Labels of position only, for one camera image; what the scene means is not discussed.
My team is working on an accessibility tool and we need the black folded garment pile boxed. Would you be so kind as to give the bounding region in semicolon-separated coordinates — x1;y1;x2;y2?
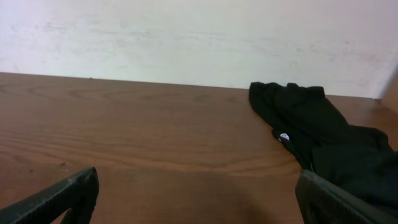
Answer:
249;82;397;217

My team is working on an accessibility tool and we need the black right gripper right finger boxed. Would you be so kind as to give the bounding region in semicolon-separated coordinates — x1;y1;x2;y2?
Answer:
295;170;397;224

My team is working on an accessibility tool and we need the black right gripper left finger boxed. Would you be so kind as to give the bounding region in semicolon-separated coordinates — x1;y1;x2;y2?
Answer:
1;167;99;224

